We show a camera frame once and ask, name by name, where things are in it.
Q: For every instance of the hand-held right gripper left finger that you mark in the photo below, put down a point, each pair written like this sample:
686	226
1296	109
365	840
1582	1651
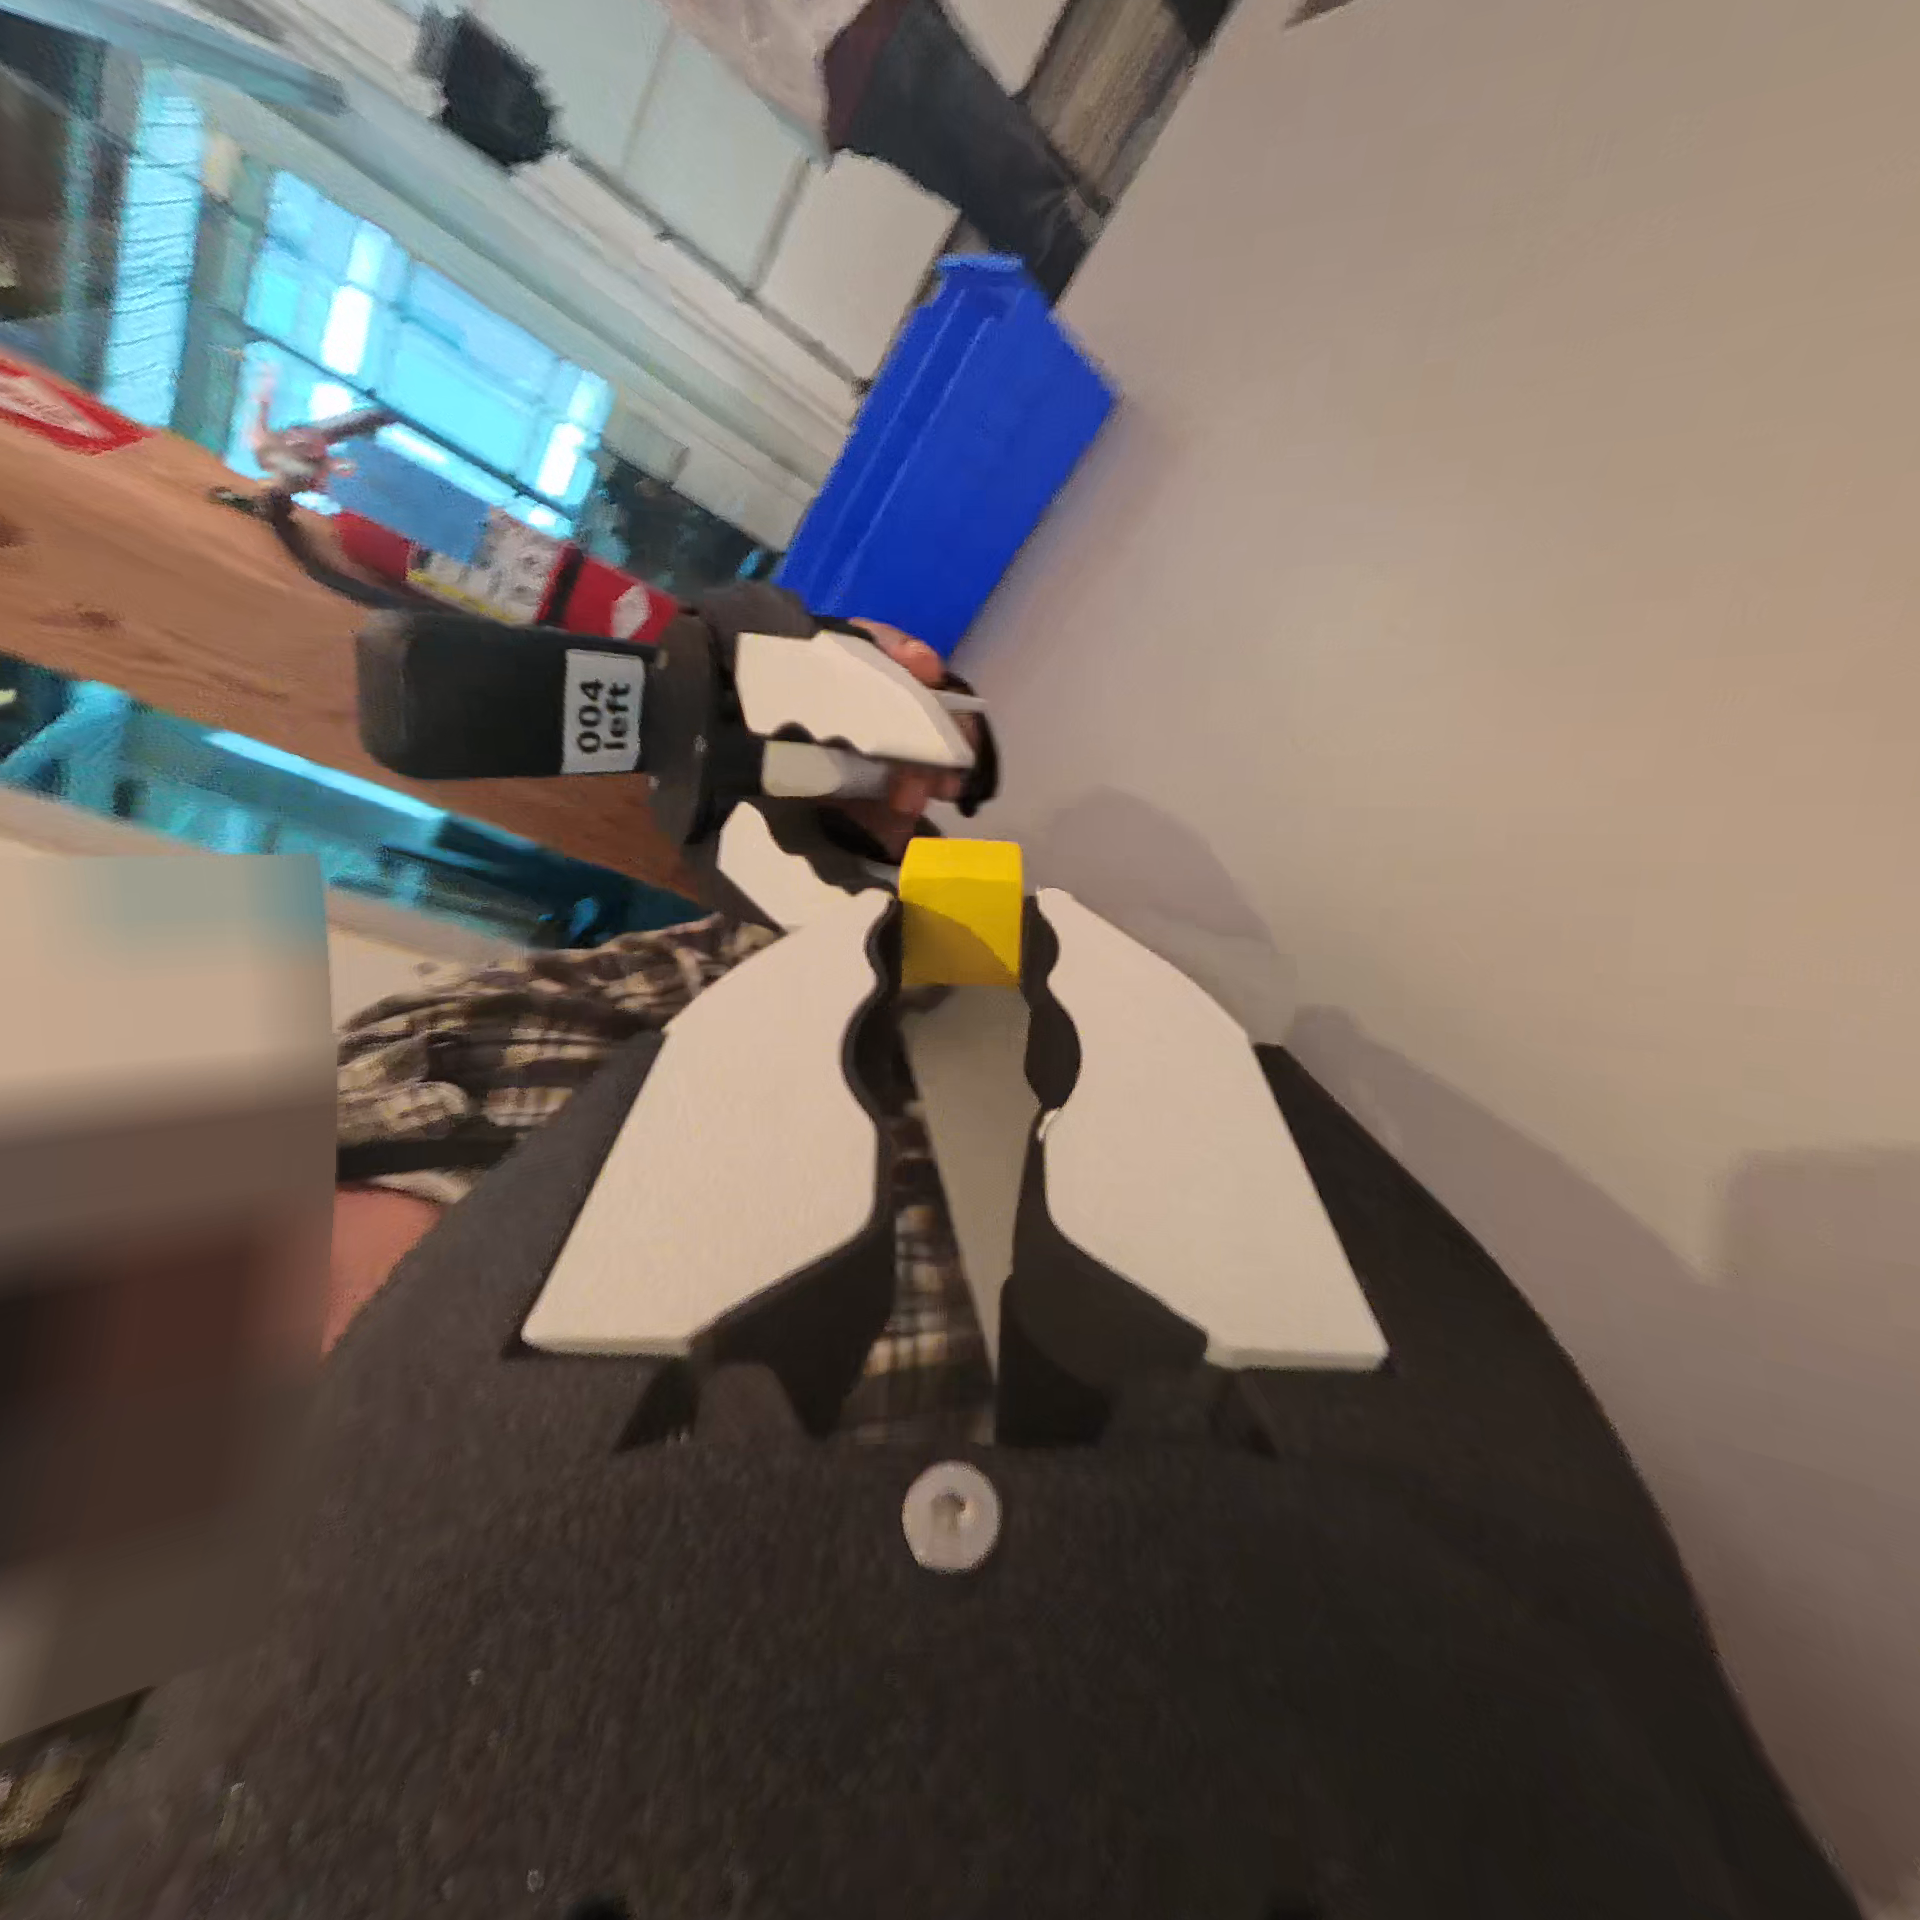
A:
704	1170

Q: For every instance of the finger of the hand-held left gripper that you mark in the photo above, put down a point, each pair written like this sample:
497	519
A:
780	868

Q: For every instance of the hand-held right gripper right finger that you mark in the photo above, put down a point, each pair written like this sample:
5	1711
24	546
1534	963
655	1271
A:
1201	1185

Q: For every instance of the yellow wooden cube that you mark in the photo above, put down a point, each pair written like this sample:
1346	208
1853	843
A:
961	914

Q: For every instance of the blue plastic bin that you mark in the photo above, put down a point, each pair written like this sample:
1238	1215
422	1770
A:
932	450

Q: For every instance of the person's left hand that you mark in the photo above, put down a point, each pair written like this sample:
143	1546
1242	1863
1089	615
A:
901	648

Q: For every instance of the red fire extinguisher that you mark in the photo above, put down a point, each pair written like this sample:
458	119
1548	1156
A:
599	593

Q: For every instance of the red and white sign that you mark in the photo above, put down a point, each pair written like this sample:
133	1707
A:
68	404

